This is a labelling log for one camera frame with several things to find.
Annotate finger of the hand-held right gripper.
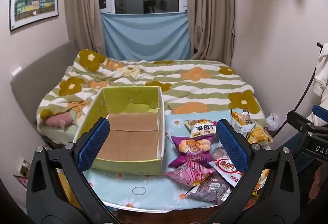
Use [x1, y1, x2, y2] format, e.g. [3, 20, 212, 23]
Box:
[312, 105, 328, 127]
[286, 111, 315, 135]

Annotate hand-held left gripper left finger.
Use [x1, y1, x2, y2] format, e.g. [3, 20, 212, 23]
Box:
[26, 118, 113, 214]

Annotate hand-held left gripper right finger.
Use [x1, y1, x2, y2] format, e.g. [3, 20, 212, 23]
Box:
[215, 119, 301, 214]

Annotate white red snack packet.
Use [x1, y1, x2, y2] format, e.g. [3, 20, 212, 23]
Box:
[209, 159, 248, 187]

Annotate purple snack packet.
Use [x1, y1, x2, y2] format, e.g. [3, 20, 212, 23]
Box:
[168, 135, 218, 168]

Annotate green cardboard box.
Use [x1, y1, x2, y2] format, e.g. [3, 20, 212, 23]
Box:
[73, 86, 166, 176]

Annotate dark brown snack packet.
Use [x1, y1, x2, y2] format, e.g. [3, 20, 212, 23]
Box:
[188, 173, 232, 205]

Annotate pink snack packet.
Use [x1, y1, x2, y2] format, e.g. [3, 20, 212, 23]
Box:
[163, 161, 216, 187]

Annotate person's right hand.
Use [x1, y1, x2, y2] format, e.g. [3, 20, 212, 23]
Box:
[309, 162, 328, 200]

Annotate white crinkled snack packet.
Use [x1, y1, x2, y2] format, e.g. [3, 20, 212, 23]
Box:
[232, 121, 255, 138]

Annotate crumpled white plastic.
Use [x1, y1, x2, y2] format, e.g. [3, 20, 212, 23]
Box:
[265, 113, 279, 132]

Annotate person's blue jeans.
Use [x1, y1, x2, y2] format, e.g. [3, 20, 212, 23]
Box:
[277, 132, 312, 172]

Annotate black curved rod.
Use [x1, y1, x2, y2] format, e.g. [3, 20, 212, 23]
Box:
[272, 41, 324, 137]

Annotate white orange snack packet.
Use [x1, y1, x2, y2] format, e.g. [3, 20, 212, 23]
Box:
[184, 119, 217, 138]

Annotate white garment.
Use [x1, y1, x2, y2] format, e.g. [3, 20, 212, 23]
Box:
[312, 43, 328, 122]

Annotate pink pillow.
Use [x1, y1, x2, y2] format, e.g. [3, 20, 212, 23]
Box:
[45, 111, 77, 128]

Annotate light blue floral tablecloth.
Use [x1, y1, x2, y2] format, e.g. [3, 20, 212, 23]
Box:
[82, 109, 272, 214]

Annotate striped floral blanket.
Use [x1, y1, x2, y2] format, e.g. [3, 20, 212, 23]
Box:
[36, 49, 265, 137]

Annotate grey headboard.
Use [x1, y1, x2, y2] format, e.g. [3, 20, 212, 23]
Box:
[10, 40, 80, 122]

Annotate blue cloth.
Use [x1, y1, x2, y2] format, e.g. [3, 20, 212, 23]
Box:
[100, 11, 192, 62]

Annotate beige curtain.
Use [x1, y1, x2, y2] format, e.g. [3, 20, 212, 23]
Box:
[186, 0, 235, 65]
[64, 0, 107, 56]

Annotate framed picture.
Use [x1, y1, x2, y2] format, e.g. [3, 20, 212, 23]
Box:
[9, 0, 59, 32]

